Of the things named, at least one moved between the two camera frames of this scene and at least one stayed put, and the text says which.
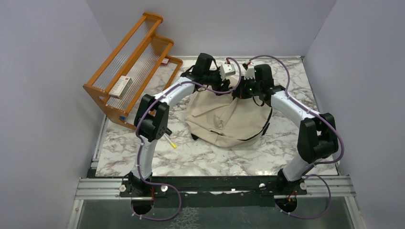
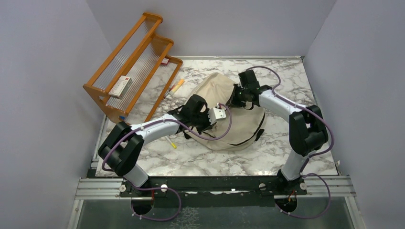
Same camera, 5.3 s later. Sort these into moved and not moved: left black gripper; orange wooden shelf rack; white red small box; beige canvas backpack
Moved: left black gripper
Not moved: beige canvas backpack; white red small box; orange wooden shelf rack
